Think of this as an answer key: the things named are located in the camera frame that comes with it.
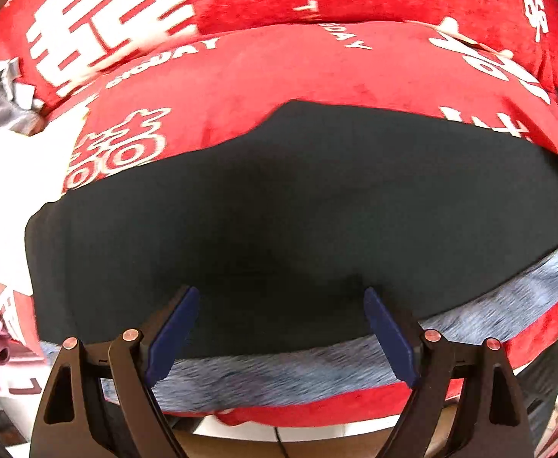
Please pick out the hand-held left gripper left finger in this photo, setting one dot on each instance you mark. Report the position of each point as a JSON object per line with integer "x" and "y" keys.
{"x": 174, "y": 334}

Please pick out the red printed sofa cover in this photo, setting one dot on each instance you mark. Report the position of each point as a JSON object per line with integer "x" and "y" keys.
{"x": 307, "y": 57}

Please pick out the white cloth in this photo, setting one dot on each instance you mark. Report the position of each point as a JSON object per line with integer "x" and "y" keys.
{"x": 16, "y": 186}

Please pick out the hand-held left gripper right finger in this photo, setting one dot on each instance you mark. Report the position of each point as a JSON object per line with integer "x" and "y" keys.
{"x": 388, "y": 338}

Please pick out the black fleece-lined pants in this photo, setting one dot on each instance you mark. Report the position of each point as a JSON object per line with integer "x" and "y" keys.
{"x": 298, "y": 210}

